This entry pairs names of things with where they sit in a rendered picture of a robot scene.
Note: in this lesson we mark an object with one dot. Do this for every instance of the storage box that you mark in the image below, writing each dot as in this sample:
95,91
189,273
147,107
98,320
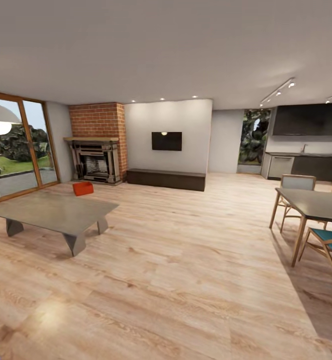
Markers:
83,188

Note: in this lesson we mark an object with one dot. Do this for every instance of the breakfast table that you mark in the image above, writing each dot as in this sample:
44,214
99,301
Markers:
312,205

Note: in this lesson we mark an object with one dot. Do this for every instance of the wall mounted tv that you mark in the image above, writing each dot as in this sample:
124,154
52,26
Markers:
167,141

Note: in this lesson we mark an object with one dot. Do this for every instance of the door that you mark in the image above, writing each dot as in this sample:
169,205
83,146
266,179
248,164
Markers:
27,157

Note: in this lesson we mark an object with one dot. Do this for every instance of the fixed window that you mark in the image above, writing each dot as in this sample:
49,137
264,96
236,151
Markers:
256,126

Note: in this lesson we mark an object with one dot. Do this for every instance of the dishwasher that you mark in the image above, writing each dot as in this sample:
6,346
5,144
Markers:
280,165

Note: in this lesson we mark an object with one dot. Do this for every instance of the wood fireplace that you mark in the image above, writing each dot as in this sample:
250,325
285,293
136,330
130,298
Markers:
96,161

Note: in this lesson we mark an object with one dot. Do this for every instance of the coffee table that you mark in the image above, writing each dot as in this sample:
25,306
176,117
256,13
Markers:
68,215

